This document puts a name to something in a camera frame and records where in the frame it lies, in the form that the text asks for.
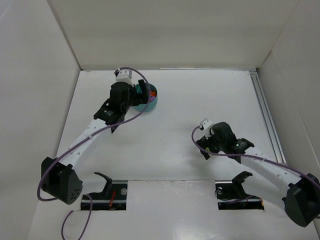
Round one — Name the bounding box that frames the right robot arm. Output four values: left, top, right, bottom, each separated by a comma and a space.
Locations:
193, 119, 320, 227

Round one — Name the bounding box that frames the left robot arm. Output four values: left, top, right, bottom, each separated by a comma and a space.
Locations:
37, 79, 152, 205

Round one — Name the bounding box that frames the teal round divided container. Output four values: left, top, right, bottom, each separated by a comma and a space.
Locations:
133, 84, 158, 112

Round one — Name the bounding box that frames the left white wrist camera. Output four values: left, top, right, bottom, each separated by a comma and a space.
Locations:
114, 69, 133, 86

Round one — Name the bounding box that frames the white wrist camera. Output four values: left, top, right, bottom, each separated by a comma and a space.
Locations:
114, 69, 133, 86
200, 118, 214, 139

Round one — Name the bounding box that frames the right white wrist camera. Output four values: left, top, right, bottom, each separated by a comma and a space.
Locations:
200, 118, 214, 139

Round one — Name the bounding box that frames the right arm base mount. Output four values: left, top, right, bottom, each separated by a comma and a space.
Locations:
214, 171, 265, 211

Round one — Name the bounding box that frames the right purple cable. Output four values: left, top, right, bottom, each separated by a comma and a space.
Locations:
191, 124, 320, 223

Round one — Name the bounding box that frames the purple cable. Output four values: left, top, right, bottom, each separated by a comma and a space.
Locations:
36, 66, 152, 240
191, 124, 320, 223

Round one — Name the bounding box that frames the aluminium rail right edge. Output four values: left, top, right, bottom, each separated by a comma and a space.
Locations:
249, 69, 288, 166

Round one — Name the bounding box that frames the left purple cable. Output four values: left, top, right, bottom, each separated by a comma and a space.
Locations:
36, 66, 152, 240

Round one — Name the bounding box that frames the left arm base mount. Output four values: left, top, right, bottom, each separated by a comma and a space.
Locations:
80, 172, 128, 211

